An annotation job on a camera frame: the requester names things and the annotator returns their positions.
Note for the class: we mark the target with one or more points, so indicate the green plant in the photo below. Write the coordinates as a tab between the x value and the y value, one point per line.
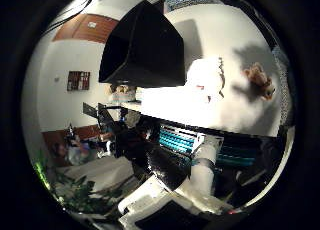
78	193

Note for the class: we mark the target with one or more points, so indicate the teal striped rack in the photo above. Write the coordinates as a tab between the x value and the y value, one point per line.
176	140

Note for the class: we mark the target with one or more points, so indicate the brown wooden door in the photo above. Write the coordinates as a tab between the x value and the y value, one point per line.
83	28

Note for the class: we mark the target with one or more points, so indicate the white and pink plush toy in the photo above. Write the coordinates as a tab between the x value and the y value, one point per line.
206	76

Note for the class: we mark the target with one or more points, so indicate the dark red wall picture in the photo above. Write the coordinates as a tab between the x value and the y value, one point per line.
78	80

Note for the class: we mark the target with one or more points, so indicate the brown plush toy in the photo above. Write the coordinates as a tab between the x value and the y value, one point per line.
261	80

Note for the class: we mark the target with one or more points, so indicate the black container bin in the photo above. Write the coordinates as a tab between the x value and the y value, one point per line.
143	46

